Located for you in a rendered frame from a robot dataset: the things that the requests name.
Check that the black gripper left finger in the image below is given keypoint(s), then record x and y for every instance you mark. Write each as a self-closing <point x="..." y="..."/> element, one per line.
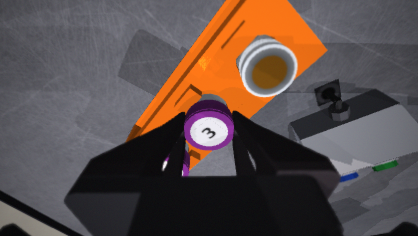
<point x="145" y="155"/>

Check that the black table edge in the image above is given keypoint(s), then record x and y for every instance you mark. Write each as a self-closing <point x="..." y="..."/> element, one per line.
<point x="36" y="215"/>

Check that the white threaded tube neck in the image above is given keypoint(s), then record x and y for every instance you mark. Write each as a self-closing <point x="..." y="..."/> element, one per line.
<point x="267" y="67"/>

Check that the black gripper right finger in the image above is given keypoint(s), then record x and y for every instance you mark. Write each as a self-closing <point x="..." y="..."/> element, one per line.
<point x="275" y="154"/>

